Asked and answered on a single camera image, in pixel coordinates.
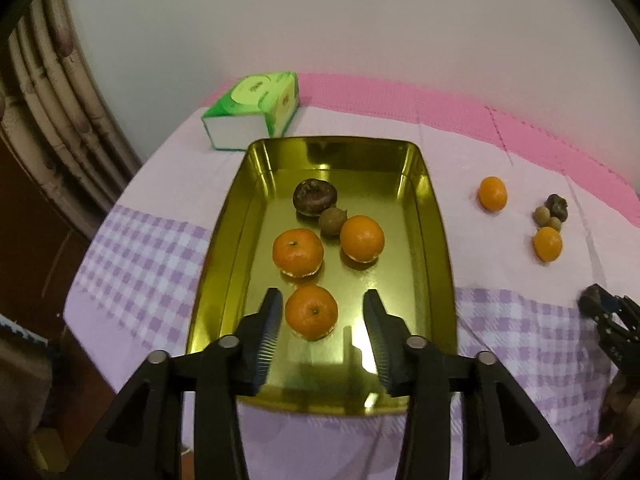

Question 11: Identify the gold and red tin box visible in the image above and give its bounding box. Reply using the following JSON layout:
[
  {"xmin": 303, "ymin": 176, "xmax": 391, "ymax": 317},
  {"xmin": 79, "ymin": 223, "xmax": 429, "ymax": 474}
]
[{"xmin": 185, "ymin": 136, "xmax": 459, "ymax": 417}]

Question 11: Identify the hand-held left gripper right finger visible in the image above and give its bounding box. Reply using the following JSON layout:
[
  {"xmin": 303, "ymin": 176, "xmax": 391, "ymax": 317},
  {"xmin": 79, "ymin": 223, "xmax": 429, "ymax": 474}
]
[{"xmin": 362, "ymin": 288, "xmax": 583, "ymax": 480}]

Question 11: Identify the orange mandarin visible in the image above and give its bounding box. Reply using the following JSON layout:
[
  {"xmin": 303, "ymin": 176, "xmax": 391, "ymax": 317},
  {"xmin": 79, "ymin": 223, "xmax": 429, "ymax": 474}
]
[
  {"xmin": 477, "ymin": 176, "xmax": 509, "ymax": 212},
  {"xmin": 272, "ymin": 228, "xmax": 325, "ymax": 278},
  {"xmin": 339, "ymin": 215, "xmax": 386, "ymax": 264},
  {"xmin": 532, "ymin": 226, "xmax": 564, "ymax": 263},
  {"xmin": 285, "ymin": 284, "xmax": 339, "ymax": 341}
]

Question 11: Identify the green tissue box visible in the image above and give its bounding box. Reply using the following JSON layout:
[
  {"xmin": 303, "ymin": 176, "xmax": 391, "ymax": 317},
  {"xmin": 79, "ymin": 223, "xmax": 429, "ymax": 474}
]
[{"xmin": 201, "ymin": 71, "xmax": 301, "ymax": 152}]

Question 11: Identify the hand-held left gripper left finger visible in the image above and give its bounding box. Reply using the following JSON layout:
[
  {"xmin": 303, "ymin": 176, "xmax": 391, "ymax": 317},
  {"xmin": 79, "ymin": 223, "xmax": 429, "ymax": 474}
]
[{"xmin": 75, "ymin": 287, "xmax": 284, "ymax": 480}]

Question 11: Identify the beige patterned curtain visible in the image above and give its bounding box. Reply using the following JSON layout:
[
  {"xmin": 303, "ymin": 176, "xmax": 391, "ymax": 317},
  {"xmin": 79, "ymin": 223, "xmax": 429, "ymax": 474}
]
[
  {"xmin": 0, "ymin": 332, "xmax": 55, "ymax": 436},
  {"xmin": 0, "ymin": 0, "xmax": 143, "ymax": 241}
]

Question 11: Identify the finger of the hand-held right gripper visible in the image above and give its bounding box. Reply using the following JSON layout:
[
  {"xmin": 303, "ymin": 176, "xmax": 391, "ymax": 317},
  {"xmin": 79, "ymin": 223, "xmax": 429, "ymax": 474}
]
[
  {"xmin": 597, "ymin": 292, "xmax": 640, "ymax": 328},
  {"xmin": 595, "ymin": 312, "xmax": 640, "ymax": 361}
]

